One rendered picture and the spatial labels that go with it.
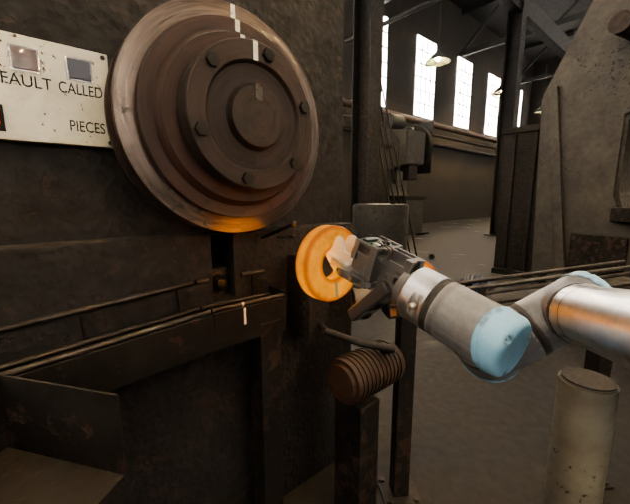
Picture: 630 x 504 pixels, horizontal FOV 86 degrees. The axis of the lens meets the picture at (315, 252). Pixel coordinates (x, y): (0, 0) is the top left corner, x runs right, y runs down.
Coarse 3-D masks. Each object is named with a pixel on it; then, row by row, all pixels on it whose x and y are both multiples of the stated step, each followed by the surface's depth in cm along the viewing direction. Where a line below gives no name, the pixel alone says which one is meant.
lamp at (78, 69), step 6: (72, 60) 64; (78, 60) 64; (72, 66) 64; (78, 66) 65; (84, 66) 65; (72, 72) 64; (78, 72) 65; (84, 72) 65; (90, 72) 66; (78, 78) 65; (84, 78) 65; (90, 78) 66
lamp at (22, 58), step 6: (12, 48) 58; (18, 48) 59; (24, 48) 59; (12, 54) 59; (18, 54) 59; (24, 54) 60; (30, 54) 60; (36, 54) 61; (12, 60) 59; (18, 60) 59; (24, 60) 60; (30, 60) 60; (36, 60) 61; (12, 66) 59; (18, 66) 59; (24, 66) 60; (30, 66) 60; (36, 66) 61
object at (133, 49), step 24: (192, 0) 64; (216, 0) 67; (144, 24) 60; (168, 24) 62; (264, 24) 75; (120, 48) 58; (144, 48) 60; (288, 48) 79; (120, 72) 58; (120, 96) 59; (312, 96) 85; (120, 120) 59; (312, 120) 86; (120, 144) 60; (312, 144) 87; (144, 168) 63; (312, 168) 88; (168, 192) 66; (192, 216) 69; (216, 216) 73; (264, 216) 81
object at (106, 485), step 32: (0, 384) 47; (32, 384) 45; (0, 416) 47; (32, 416) 46; (64, 416) 44; (96, 416) 43; (0, 448) 47; (32, 448) 47; (64, 448) 45; (96, 448) 44; (0, 480) 43; (32, 480) 43; (64, 480) 43; (96, 480) 43
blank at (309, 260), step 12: (324, 228) 67; (336, 228) 68; (312, 240) 65; (324, 240) 67; (300, 252) 66; (312, 252) 65; (324, 252) 67; (300, 264) 65; (312, 264) 65; (300, 276) 66; (312, 276) 66; (324, 276) 68; (336, 276) 71; (312, 288) 66; (324, 288) 68; (336, 288) 70; (348, 288) 73; (324, 300) 69
